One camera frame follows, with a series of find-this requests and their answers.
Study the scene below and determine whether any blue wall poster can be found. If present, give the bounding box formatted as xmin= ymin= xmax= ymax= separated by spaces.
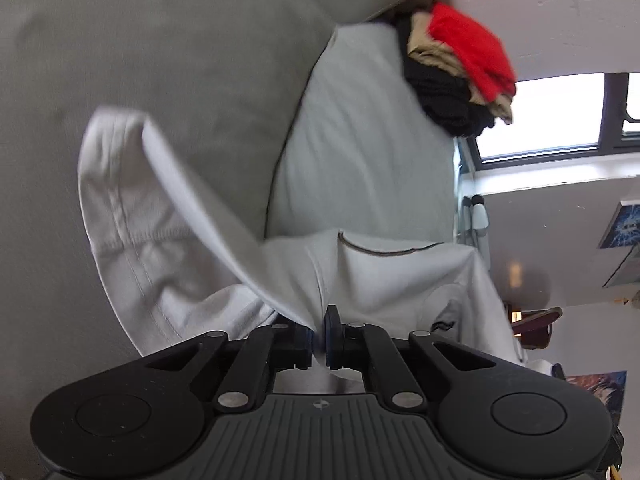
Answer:
xmin=597 ymin=202 xmax=640 ymax=251

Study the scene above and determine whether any tan cloth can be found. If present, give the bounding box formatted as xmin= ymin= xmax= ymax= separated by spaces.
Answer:
xmin=406 ymin=10 xmax=516 ymax=126

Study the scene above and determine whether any black cloth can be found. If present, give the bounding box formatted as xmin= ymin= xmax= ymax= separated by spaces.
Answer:
xmin=395 ymin=10 xmax=497 ymax=139

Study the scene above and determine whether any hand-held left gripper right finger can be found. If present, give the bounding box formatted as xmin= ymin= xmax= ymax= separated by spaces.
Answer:
xmin=324 ymin=305 xmax=501 ymax=415

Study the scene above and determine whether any dark framed window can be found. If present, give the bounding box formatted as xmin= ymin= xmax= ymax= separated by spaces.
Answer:
xmin=457 ymin=72 xmax=640 ymax=171

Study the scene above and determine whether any white garment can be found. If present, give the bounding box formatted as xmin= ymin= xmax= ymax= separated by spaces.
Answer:
xmin=77 ymin=106 xmax=528 ymax=393

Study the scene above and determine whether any colourful wall poster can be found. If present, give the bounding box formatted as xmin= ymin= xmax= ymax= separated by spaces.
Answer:
xmin=565 ymin=370 xmax=628 ymax=427

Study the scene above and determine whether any grey sofa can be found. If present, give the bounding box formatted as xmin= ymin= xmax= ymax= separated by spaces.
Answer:
xmin=0 ymin=0 xmax=466 ymax=480

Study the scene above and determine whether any red cloth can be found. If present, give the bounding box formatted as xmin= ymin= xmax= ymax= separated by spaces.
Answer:
xmin=427 ymin=2 xmax=518 ymax=102

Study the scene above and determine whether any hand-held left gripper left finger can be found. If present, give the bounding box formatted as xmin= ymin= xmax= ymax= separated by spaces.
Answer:
xmin=142 ymin=323 xmax=314 ymax=415

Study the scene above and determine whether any wooden chair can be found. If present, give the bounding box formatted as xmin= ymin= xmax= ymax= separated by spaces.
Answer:
xmin=507 ymin=305 xmax=564 ymax=351

